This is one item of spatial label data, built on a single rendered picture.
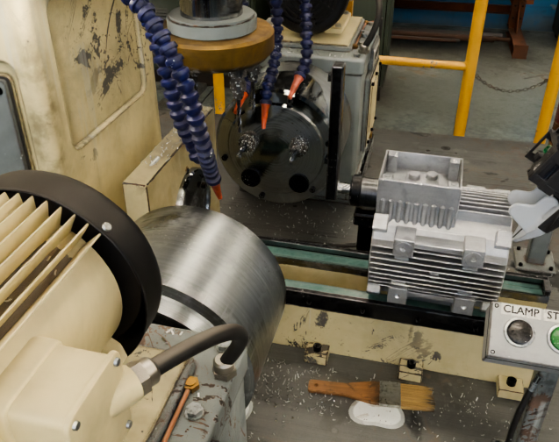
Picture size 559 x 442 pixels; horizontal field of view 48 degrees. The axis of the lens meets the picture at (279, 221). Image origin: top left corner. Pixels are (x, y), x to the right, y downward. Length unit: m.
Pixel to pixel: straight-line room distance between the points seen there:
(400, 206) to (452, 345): 0.26
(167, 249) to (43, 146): 0.28
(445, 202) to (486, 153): 0.91
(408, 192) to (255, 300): 0.31
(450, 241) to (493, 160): 0.87
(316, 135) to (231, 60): 0.37
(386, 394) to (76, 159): 0.61
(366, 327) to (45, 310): 0.71
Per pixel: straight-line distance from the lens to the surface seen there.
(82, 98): 1.02
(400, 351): 1.11
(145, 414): 0.57
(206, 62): 0.89
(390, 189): 0.95
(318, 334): 1.11
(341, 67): 1.07
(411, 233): 0.96
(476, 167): 1.78
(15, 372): 0.42
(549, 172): 0.90
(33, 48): 0.90
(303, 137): 1.22
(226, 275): 0.75
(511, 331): 0.83
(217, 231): 0.80
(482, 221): 0.99
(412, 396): 1.08
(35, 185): 0.51
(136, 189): 0.95
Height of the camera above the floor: 1.60
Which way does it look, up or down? 33 degrees down
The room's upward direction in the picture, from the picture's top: straight up
